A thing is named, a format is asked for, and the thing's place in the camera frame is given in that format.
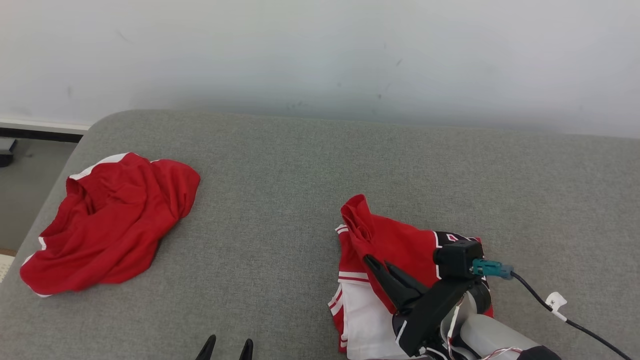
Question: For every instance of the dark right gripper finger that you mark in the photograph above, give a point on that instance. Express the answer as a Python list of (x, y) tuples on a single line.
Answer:
[(387, 287), (412, 290)]

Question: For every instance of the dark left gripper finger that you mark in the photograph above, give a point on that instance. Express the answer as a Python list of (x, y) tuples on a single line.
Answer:
[(247, 351), (206, 351)]

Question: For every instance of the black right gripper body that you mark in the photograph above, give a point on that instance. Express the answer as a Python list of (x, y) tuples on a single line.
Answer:
[(430, 315)]

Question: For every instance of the red jersey black lettering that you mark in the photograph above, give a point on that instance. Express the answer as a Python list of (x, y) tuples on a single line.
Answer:
[(400, 245)]

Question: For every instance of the red shorts white stripe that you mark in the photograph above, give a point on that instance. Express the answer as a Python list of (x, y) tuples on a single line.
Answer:
[(110, 230)]

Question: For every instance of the grey fabric sofa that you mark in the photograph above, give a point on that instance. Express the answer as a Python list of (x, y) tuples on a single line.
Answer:
[(275, 200)]

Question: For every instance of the black floor object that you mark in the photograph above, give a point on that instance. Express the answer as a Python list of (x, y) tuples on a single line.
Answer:
[(6, 150)]

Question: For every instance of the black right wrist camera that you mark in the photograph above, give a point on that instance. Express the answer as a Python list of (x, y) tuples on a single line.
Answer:
[(455, 257)]

